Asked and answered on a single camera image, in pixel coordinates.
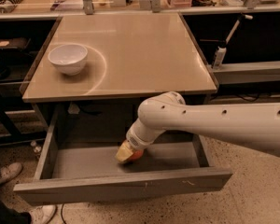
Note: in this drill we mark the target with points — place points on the white ceramic bowl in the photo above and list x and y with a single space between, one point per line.
68 59

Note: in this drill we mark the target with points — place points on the white shoe lower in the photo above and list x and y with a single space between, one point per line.
42 214

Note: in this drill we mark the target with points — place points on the red apple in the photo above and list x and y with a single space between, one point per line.
137 155

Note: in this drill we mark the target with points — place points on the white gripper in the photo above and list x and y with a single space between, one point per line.
135 142

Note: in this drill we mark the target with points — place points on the grey open top drawer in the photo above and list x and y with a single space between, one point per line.
78 164

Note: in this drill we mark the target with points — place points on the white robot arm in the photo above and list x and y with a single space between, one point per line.
255 126

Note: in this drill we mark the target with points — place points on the white handled tool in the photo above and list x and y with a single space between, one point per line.
222 48

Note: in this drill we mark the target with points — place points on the grey cabinet with tan top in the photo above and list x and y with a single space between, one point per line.
129 55

